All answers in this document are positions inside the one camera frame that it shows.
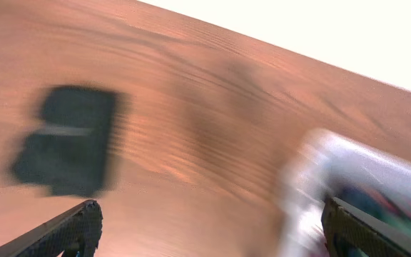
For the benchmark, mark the clear plastic storage bin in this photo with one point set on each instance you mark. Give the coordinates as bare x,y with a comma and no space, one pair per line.
326,163

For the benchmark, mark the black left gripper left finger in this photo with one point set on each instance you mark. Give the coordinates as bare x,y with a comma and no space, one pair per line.
74,233

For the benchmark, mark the black cloth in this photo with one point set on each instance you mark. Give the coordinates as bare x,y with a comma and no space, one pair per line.
70,151

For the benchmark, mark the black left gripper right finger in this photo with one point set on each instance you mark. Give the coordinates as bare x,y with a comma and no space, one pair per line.
348,231

